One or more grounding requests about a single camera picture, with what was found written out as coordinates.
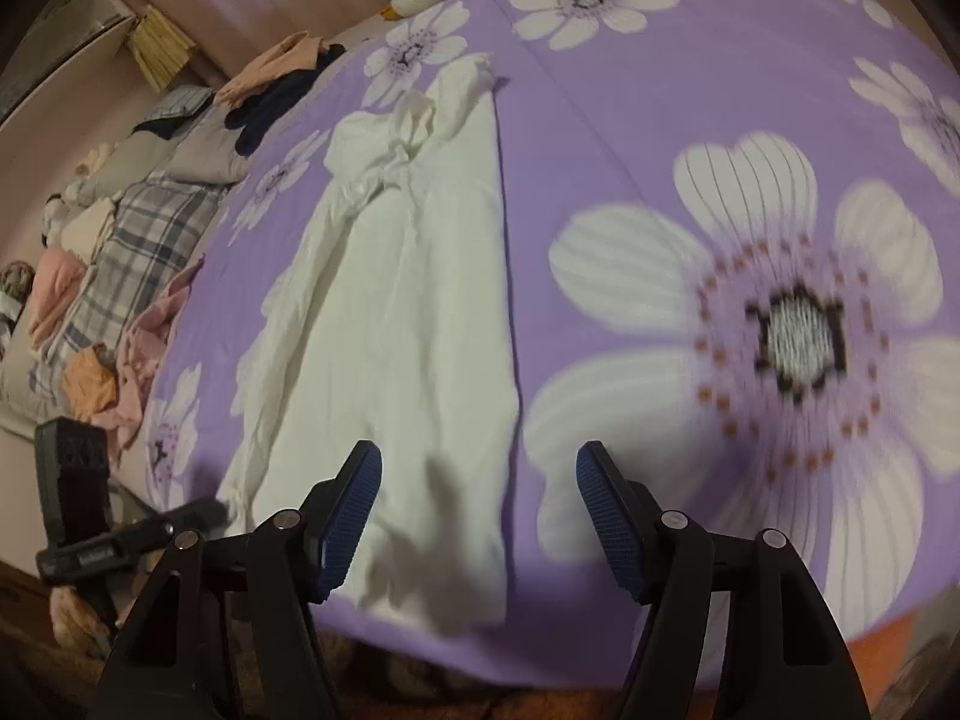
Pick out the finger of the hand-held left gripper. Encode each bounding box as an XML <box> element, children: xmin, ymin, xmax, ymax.
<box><xmin>112</xmin><ymin>497</ymin><xmax>230</xmax><ymax>550</ymax></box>

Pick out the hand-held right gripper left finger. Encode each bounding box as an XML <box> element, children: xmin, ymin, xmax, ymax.
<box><xmin>94</xmin><ymin>440</ymin><xmax>384</xmax><ymax>720</ymax></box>

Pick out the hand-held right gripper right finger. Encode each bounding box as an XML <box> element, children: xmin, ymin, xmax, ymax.
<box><xmin>575</xmin><ymin>440</ymin><xmax>872</xmax><ymax>720</ymax></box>

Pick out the white garment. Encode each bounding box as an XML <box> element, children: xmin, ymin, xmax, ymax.
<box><xmin>217</xmin><ymin>52</ymin><xmax>526</xmax><ymax>631</ymax></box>

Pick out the peach cloth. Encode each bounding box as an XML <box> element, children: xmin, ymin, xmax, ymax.
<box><xmin>63</xmin><ymin>343</ymin><xmax>122</xmax><ymax>422</ymax></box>

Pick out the pink ruffled garment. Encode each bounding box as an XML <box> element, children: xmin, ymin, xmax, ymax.
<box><xmin>112</xmin><ymin>256</ymin><xmax>205</xmax><ymax>470</ymax></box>

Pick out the pink folded cloth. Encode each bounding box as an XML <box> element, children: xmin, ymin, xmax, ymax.
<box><xmin>28</xmin><ymin>246</ymin><xmax>88</xmax><ymax>346</ymax></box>

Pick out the cream cloth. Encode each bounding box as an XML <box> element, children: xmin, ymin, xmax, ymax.
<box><xmin>58</xmin><ymin>199</ymin><xmax>119</xmax><ymax>260</ymax></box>

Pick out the grey cloth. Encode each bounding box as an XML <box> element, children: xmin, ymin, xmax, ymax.
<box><xmin>81</xmin><ymin>106</ymin><xmax>253</xmax><ymax>205</ymax></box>

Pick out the purple floral blanket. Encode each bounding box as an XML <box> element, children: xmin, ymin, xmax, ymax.
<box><xmin>141</xmin><ymin>0</ymin><xmax>960</xmax><ymax>691</ymax></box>

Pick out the blue striped cloth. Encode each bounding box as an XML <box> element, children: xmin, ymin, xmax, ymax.
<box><xmin>133</xmin><ymin>85</ymin><xmax>217</xmax><ymax>142</ymax></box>

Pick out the dark navy garment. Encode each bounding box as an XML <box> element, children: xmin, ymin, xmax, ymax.
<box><xmin>225</xmin><ymin>43</ymin><xmax>347</xmax><ymax>158</ymax></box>

